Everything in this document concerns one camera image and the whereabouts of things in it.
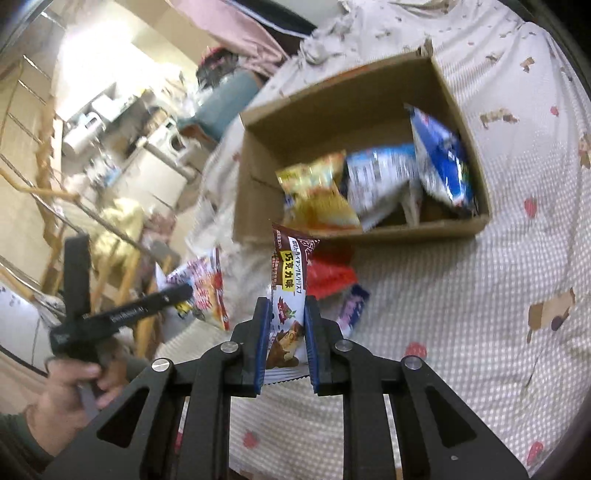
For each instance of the yellow cloth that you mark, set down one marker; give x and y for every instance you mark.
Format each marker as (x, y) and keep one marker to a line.
(120, 221)

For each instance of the person's left hand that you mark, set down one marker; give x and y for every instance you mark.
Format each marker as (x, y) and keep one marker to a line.
(60, 401)

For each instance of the white washing machine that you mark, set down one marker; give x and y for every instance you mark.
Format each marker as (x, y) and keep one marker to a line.
(176, 141)

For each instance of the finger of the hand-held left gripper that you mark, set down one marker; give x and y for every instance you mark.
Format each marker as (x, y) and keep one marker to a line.
(138, 307)
(77, 277)

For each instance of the teal armchair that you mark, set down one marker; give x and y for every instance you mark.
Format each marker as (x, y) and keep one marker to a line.
(226, 101)

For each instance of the pile of clothes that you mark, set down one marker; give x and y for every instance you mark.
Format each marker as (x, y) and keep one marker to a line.
(214, 64)

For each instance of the light blue snack packet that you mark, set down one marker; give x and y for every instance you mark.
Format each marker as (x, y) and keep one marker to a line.
(378, 180)

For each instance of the cardboard box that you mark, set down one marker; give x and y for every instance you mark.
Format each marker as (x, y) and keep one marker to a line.
(323, 115)

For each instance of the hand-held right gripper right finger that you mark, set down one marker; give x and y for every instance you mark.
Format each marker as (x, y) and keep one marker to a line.
(313, 341)

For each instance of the person's left forearm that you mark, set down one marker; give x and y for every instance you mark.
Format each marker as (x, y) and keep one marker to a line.
(18, 443)

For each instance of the red and white snack packet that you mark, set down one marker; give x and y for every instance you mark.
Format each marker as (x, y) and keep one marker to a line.
(207, 286)

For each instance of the red plastic bag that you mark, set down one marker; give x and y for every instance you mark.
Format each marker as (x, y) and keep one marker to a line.
(330, 272)

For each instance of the wooden ladder frame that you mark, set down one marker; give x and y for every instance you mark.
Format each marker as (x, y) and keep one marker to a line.
(51, 258)

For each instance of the beige cabinet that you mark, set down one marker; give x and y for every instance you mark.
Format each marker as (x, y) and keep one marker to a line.
(157, 177)

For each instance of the brown chocolate snack packet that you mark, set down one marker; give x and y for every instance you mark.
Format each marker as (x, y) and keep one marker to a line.
(288, 272)

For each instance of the white kitchen appliance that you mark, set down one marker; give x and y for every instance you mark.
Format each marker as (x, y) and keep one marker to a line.
(83, 131)

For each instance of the pink hanging cloth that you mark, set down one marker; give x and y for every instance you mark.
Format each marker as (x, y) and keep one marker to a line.
(240, 37)

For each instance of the yellow snack packet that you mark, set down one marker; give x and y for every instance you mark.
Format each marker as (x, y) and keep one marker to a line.
(318, 194)

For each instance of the pink and blue snack packet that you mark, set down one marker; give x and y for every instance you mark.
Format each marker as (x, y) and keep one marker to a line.
(353, 309)

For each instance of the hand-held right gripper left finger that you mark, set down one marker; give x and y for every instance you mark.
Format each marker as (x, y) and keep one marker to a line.
(262, 341)

